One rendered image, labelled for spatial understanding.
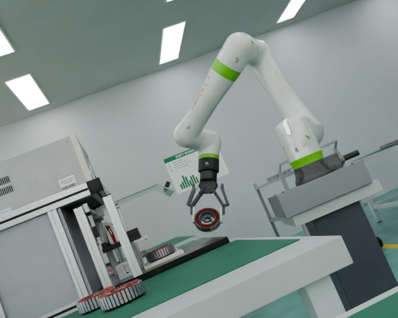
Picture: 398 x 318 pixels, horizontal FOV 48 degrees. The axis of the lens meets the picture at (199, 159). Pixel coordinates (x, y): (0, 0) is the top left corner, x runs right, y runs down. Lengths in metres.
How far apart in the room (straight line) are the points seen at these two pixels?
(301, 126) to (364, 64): 6.90
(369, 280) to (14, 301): 1.16
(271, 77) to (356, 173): 0.57
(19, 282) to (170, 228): 5.60
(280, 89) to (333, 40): 6.62
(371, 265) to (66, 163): 1.13
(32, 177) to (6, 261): 0.31
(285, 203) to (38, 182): 0.86
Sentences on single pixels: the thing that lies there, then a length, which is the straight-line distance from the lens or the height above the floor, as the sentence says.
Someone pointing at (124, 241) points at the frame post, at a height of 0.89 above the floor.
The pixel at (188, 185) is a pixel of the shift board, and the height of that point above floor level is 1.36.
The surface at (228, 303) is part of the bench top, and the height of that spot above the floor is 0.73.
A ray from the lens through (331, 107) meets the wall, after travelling 8.03.
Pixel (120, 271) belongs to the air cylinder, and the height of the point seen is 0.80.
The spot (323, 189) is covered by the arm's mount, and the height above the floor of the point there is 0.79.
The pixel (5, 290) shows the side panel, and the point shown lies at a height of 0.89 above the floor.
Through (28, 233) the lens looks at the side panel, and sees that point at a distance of 1.55.
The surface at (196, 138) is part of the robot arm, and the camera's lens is 1.91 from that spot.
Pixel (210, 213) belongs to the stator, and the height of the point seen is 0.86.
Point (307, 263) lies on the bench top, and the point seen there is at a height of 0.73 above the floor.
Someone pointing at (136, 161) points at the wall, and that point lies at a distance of 7.14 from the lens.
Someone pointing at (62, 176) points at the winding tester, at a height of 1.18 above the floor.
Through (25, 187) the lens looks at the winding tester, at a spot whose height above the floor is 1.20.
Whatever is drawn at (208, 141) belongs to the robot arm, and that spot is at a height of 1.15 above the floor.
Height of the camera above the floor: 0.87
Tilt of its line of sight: 7 degrees up
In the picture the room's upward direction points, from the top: 23 degrees counter-clockwise
